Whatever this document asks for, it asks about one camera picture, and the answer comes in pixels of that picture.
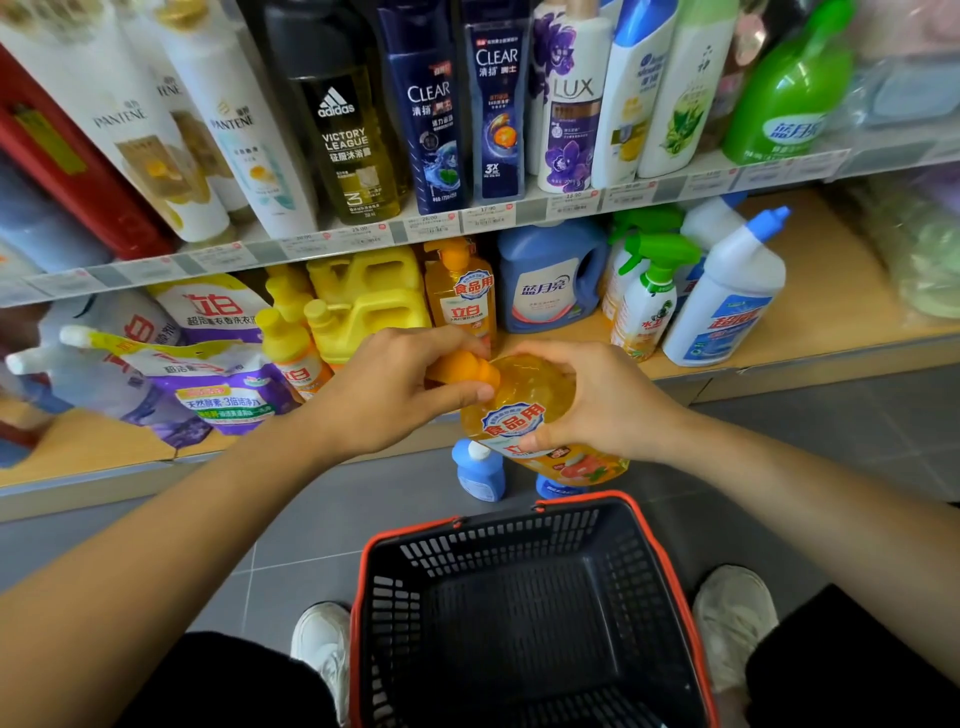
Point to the person's left hand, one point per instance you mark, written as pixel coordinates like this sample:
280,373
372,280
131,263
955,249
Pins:
375,390

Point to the person's right hand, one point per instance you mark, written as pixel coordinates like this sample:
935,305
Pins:
615,409

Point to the person's right thumb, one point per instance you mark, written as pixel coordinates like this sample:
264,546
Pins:
546,441

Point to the person's left thumb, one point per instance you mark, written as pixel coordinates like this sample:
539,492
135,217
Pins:
454,401

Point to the orange dish soap pump bottle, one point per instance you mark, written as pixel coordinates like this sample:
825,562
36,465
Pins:
525,390
461,296

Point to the person's right forearm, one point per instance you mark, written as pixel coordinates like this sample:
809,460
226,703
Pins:
817,517

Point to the person's left forearm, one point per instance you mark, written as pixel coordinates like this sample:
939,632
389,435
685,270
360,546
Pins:
150,555

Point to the small blue bottle white cap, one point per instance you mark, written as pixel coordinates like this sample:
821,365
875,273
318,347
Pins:
480,472

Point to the yellow detergent jug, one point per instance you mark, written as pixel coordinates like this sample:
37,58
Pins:
367,300

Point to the blue laundry detergent jug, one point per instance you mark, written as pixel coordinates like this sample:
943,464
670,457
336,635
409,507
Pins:
551,277

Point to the small yellow dish soap bottle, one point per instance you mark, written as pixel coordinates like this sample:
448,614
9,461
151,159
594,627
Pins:
289,289
292,356

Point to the white spray bottle green trigger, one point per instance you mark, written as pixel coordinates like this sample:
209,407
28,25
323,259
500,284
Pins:
649,307
637,221

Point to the black shopping basket red rim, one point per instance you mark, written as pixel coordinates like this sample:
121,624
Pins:
525,615

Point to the row of white price labels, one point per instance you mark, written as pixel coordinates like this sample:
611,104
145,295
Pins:
450,221

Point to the metal shelf with label strip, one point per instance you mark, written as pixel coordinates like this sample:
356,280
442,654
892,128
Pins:
525,210

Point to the white toilet cleaner blue cap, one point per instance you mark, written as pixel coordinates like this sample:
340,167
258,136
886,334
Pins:
709,221
727,300

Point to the purple yellow refill pouch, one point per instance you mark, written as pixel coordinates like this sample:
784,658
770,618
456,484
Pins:
217,382

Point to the person's white right shoe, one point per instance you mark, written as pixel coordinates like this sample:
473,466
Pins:
735,615

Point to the person's white shoe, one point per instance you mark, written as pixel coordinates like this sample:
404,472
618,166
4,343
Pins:
322,637
735,615

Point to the white refill pouch red print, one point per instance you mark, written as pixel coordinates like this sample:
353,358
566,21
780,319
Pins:
206,304

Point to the person's white left shoe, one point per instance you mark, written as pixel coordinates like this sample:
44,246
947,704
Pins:
322,637

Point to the dark blue shampoo bottle orange print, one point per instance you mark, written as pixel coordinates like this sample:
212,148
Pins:
496,97

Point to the black body wash bottle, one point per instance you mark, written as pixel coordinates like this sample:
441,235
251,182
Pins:
337,112

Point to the wooden shelf board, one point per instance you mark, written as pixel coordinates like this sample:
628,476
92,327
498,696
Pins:
832,300

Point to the white bottle purple flower print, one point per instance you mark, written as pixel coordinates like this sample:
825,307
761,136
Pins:
541,60
576,105

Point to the blue white spouted refill pouch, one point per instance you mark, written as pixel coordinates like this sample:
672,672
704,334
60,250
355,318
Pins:
90,390

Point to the white shampoo bottle gold cap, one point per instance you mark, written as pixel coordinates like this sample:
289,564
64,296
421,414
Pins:
196,142

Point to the person's black left trouser leg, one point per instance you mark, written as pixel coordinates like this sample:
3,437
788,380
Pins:
225,686

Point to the person's black trouser leg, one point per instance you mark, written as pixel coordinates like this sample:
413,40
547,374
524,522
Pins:
840,667
225,686

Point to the white shampoo bottle blue cap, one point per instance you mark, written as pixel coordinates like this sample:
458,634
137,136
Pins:
634,82

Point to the white bottle green leaf print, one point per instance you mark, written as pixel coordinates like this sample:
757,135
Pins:
686,97

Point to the person's black right trouser leg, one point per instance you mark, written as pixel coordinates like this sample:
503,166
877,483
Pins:
840,667

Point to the green detergent bottle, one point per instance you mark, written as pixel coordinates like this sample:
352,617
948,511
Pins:
787,97

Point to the green plastic wrapped packets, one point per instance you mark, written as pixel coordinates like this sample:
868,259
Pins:
915,240

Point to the pink bottle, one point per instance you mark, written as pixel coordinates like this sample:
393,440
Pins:
739,67

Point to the blue soft packet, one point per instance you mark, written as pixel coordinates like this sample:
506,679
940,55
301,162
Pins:
45,232

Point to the large white shampoo bottle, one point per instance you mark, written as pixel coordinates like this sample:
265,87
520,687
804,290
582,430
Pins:
112,105

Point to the red box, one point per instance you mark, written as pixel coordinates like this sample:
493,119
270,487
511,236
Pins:
67,165

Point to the clear plastic wrapped packets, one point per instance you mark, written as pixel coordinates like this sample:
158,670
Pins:
907,67

